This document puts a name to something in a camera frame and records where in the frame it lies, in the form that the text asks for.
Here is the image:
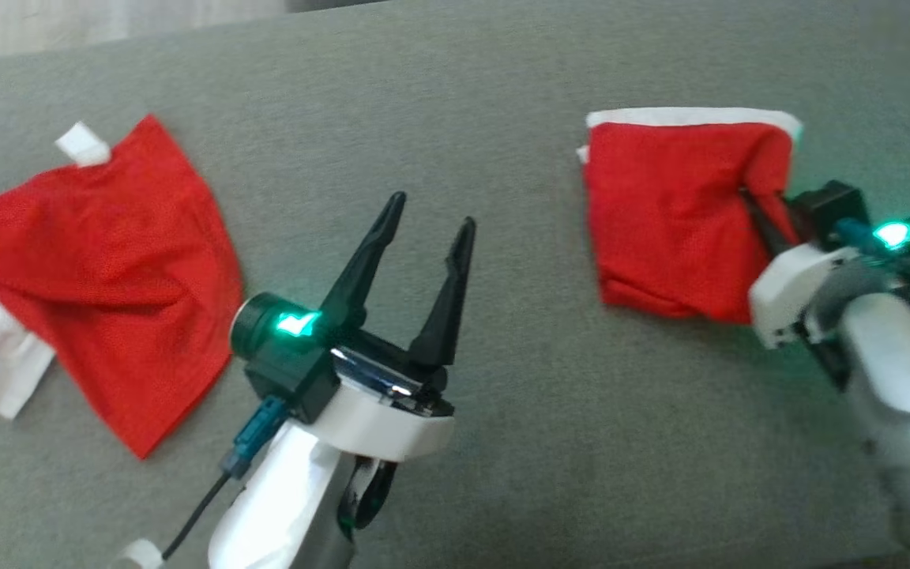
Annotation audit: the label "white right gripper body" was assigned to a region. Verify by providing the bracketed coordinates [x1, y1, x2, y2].
[746, 243, 860, 349]

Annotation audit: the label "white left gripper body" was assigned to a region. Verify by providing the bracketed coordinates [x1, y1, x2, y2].
[307, 328, 457, 464]

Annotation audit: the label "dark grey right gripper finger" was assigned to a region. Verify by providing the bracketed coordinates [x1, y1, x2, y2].
[739, 188, 780, 256]
[775, 198, 805, 247]

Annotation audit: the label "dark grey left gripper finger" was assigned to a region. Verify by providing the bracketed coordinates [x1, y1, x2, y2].
[408, 217, 477, 369]
[318, 191, 408, 334]

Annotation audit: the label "red shorts white stripe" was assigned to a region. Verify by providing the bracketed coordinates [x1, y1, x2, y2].
[577, 107, 805, 326]

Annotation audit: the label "red basketball jersey white sleeves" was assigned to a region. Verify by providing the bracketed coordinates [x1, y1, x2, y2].
[0, 115, 245, 460]

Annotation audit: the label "black cable teal connector right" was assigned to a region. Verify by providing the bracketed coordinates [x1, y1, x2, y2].
[833, 219, 881, 247]

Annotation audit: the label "black cable teal connector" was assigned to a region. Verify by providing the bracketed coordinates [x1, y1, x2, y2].
[160, 395, 291, 563]
[833, 219, 881, 247]

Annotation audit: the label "black cable teal connector left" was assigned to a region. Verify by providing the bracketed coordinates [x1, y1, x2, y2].
[160, 395, 291, 563]

